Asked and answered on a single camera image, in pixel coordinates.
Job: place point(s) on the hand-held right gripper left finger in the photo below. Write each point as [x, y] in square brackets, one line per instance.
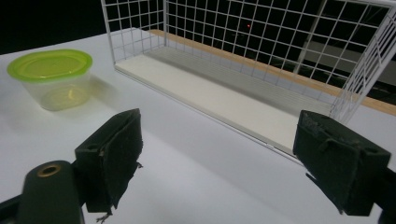
[106, 155]

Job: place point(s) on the clear container with green lid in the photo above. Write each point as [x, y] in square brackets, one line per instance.
[53, 77]

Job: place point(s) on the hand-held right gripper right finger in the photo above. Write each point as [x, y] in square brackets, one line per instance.
[336, 165]

